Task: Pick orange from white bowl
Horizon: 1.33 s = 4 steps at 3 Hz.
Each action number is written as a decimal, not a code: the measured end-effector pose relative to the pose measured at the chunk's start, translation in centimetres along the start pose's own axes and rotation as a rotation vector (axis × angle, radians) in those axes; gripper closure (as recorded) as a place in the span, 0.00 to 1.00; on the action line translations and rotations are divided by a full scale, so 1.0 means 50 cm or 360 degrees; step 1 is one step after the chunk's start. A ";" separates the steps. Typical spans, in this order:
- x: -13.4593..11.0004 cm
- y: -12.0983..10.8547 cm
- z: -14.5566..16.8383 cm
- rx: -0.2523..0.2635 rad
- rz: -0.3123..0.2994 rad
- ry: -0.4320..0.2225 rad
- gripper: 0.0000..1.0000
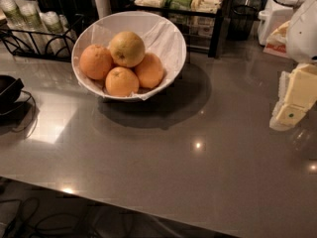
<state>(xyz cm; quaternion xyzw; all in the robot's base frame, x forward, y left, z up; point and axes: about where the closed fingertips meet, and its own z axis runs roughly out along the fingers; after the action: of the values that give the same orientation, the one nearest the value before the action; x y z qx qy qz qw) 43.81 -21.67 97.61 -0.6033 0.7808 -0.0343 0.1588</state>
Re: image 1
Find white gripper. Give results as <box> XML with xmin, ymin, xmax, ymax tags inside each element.
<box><xmin>269</xmin><ymin>0</ymin><xmax>317</xmax><ymax>131</ymax></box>

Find yellowish top orange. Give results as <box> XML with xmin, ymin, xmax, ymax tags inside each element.
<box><xmin>109</xmin><ymin>31</ymin><xmax>146</xmax><ymax>67</ymax></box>

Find right orange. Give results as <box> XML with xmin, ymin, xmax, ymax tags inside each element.
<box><xmin>134</xmin><ymin>53</ymin><xmax>164</xmax><ymax>89</ymax></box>

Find white paper bowl liner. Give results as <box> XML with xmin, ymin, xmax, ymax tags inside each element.
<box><xmin>74</xmin><ymin>18</ymin><xmax>186</xmax><ymax>101</ymax></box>

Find front orange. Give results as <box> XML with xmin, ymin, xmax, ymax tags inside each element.
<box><xmin>105</xmin><ymin>66</ymin><xmax>140</xmax><ymax>97</ymax></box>

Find white bowl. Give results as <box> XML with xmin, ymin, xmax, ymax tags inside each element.
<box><xmin>70</xmin><ymin>10</ymin><xmax>187</xmax><ymax>103</ymax></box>

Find left orange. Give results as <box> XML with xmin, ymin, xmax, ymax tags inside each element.
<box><xmin>79</xmin><ymin>45</ymin><xmax>113</xmax><ymax>80</ymax></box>

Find red white packet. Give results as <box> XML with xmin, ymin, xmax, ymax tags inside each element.
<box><xmin>264</xmin><ymin>21</ymin><xmax>289</xmax><ymax>58</ymax></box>

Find white appliance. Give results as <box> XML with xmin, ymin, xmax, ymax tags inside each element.
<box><xmin>258</xmin><ymin>0</ymin><xmax>294</xmax><ymax>46</ymax></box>

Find yellow packet stack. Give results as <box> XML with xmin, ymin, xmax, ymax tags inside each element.
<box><xmin>191</xmin><ymin>0</ymin><xmax>222</xmax><ymax>14</ymax></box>

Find black condiment shelf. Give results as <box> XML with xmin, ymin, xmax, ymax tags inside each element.
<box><xmin>126</xmin><ymin>0</ymin><xmax>226</xmax><ymax>58</ymax></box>

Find green packet stack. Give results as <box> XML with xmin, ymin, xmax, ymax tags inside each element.
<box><xmin>163</xmin><ymin>0</ymin><xmax>192</xmax><ymax>10</ymax></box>

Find white packet stack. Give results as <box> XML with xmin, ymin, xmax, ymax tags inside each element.
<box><xmin>134</xmin><ymin>0</ymin><xmax>164</xmax><ymax>8</ymax></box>

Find white paper cup stack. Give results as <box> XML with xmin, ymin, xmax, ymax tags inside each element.
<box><xmin>91</xmin><ymin>0</ymin><xmax>113</xmax><ymax>20</ymax></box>

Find stacked cups sleeve right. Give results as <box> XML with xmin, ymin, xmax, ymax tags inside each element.
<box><xmin>40</xmin><ymin>11</ymin><xmax>69</xmax><ymax>58</ymax></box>

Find stacked cups sleeve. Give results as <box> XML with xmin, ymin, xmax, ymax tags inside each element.
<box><xmin>0</xmin><ymin>0</ymin><xmax>34</xmax><ymax>51</ymax></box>
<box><xmin>20</xmin><ymin>3</ymin><xmax>48</xmax><ymax>55</ymax></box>
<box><xmin>40</xmin><ymin>11</ymin><xmax>69</xmax><ymax>58</ymax></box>

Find stacked cups sleeve middle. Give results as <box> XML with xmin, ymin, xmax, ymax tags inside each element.
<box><xmin>20</xmin><ymin>3</ymin><xmax>48</xmax><ymax>55</ymax></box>

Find stacked cups sleeve left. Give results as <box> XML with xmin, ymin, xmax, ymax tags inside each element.
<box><xmin>0</xmin><ymin>0</ymin><xmax>34</xmax><ymax>51</ymax></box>

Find black wire cup rack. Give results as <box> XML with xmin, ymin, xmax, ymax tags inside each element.
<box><xmin>0</xmin><ymin>14</ymin><xmax>83</xmax><ymax>62</ymax></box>

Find black tray with wire stand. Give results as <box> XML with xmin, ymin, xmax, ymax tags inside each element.
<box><xmin>0</xmin><ymin>74</ymin><xmax>37</xmax><ymax>138</ymax></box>

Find black floor cables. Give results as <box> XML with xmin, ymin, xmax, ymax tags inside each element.
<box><xmin>0</xmin><ymin>195</ymin><xmax>140</xmax><ymax>238</ymax></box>

